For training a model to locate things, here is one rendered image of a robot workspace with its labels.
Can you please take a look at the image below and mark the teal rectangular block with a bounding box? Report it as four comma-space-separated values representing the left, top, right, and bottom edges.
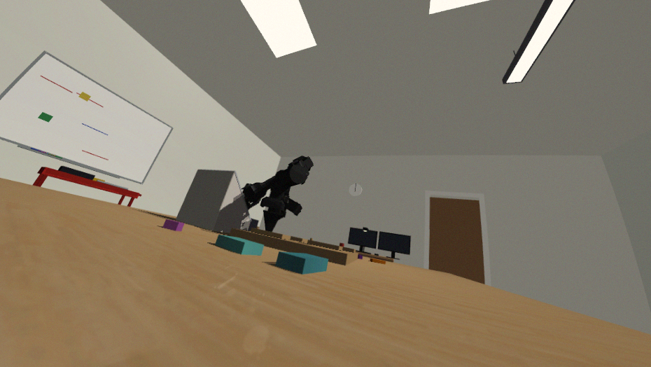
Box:
275, 252, 328, 275
215, 235, 264, 256

